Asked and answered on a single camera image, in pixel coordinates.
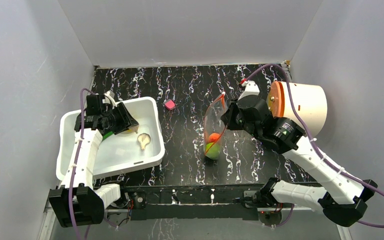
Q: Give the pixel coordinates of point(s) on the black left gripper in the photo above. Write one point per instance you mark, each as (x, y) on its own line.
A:
(126, 122)

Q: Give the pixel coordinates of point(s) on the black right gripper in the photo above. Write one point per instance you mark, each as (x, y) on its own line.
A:
(232, 114)

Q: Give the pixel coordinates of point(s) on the clear orange zip bag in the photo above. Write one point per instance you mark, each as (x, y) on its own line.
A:
(212, 122)

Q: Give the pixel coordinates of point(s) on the green chili pepper toy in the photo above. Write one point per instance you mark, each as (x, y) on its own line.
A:
(107, 135)

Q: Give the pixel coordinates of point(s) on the orange peach toy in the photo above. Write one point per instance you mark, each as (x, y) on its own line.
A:
(213, 137)

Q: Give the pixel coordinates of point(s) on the white plastic bin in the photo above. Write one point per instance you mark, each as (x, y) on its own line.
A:
(121, 153)

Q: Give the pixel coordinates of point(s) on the green pear toy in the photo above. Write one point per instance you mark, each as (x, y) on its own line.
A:
(212, 150)

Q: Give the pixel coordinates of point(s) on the yellow starfruit toy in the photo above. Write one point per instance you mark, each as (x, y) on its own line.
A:
(132, 130)

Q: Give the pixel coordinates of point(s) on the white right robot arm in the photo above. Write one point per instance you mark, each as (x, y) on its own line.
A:
(340, 199)

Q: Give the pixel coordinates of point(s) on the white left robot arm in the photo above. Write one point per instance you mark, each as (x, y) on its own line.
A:
(82, 175)

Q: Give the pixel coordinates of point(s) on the beige mushroom toy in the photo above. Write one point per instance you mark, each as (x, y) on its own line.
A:
(144, 139)

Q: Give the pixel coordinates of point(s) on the small pink cube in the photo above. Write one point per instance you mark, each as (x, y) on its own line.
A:
(169, 104)

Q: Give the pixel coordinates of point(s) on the white orange cylinder container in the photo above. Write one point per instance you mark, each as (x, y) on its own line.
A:
(309, 101)

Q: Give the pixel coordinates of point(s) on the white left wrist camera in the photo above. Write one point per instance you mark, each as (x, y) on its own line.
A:
(109, 99)

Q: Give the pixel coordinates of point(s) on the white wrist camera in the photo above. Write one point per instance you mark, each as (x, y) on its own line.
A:
(250, 88)
(109, 99)

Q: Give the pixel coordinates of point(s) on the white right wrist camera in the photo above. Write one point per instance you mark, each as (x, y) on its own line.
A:
(250, 88)

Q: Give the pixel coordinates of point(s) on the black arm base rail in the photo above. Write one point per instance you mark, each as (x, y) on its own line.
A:
(139, 203)

